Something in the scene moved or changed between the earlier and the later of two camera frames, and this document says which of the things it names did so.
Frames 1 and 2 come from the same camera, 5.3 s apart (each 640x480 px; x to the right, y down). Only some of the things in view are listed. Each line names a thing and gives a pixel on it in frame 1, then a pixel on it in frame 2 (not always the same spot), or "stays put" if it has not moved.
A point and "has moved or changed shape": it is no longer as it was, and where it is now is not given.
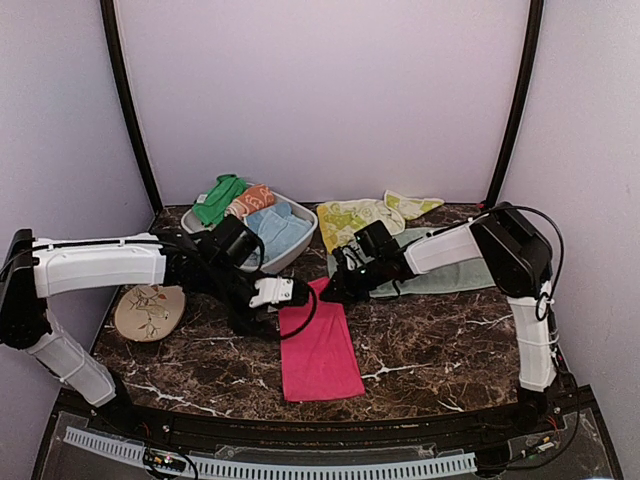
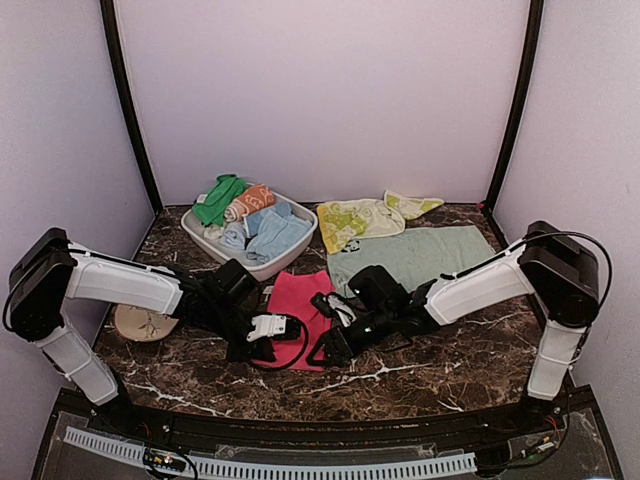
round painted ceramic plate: [150, 313] stays put
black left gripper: [247, 323] to [251, 352]
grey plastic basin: [273, 264] stays put
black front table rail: [474, 421] stays put
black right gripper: [344, 291] to [351, 343]
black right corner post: [536, 10] stays put
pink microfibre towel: [320, 363] has moved or changed shape
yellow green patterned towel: [340, 219] stays put
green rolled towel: [210, 207] stays put
